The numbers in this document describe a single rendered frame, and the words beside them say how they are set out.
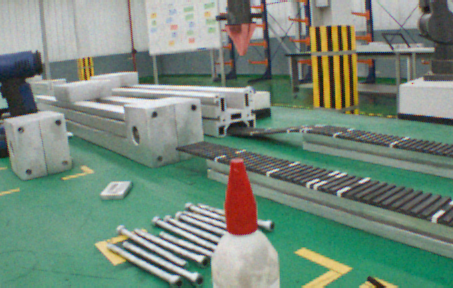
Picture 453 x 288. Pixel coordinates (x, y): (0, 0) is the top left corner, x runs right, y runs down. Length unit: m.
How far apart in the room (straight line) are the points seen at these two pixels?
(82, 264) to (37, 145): 0.35
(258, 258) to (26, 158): 0.54
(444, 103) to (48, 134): 0.79
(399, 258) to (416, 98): 0.67
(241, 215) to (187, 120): 0.47
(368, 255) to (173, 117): 0.41
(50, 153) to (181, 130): 0.22
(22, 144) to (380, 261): 0.55
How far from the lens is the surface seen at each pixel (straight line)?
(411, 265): 0.35
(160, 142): 0.65
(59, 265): 0.40
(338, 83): 3.94
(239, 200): 0.21
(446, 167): 0.56
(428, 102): 0.98
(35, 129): 0.70
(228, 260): 0.22
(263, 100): 1.00
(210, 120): 0.85
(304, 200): 0.44
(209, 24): 6.39
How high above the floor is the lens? 0.95
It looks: 13 degrees down
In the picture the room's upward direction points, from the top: 5 degrees counter-clockwise
